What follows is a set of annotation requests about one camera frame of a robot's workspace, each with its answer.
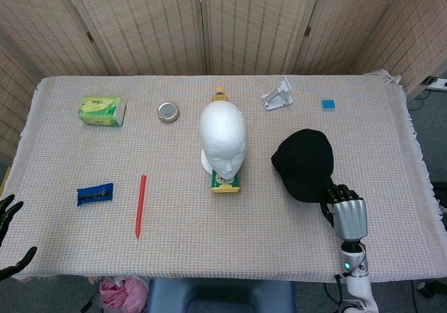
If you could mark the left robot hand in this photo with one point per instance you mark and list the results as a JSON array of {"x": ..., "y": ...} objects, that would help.
[{"x": 8, "y": 229}]

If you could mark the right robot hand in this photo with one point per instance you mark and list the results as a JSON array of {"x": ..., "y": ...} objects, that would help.
[{"x": 347, "y": 215}]

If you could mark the black baseball cap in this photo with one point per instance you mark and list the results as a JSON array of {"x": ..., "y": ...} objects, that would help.
[{"x": 304, "y": 166}]

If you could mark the white foam mannequin head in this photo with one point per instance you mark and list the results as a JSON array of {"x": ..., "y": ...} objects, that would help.
[{"x": 223, "y": 142}]

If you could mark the blue snack wrapper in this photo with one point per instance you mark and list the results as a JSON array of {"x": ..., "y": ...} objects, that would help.
[{"x": 95, "y": 194}]

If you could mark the blue square sponge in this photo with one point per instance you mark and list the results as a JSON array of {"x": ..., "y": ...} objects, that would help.
[{"x": 328, "y": 104}]

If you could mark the pink plastic bag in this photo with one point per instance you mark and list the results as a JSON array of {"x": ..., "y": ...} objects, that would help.
[{"x": 122, "y": 293}]

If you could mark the red pen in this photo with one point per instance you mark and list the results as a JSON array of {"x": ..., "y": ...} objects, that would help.
[{"x": 140, "y": 208}]

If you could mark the white plastic stand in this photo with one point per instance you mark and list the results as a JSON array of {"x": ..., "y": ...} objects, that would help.
[{"x": 277, "y": 96}]

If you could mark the blue chair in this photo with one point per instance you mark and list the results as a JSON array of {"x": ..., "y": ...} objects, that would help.
[{"x": 223, "y": 297}]

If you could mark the green tissue pack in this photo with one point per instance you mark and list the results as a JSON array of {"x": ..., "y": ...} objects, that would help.
[{"x": 102, "y": 110}]

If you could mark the white power strip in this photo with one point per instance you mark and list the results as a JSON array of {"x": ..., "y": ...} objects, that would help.
[{"x": 436, "y": 83}]

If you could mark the woven table cloth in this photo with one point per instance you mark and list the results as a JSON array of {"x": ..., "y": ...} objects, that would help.
[{"x": 174, "y": 222}]

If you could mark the yellow bottle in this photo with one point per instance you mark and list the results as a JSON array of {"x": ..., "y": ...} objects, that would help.
[{"x": 220, "y": 94}]

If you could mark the round metal tin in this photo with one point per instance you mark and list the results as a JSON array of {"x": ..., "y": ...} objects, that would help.
[{"x": 168, "y": 112}]

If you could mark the bamboo folding screen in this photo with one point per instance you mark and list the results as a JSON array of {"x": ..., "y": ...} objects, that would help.
[{"x": 223, "y": 23}]

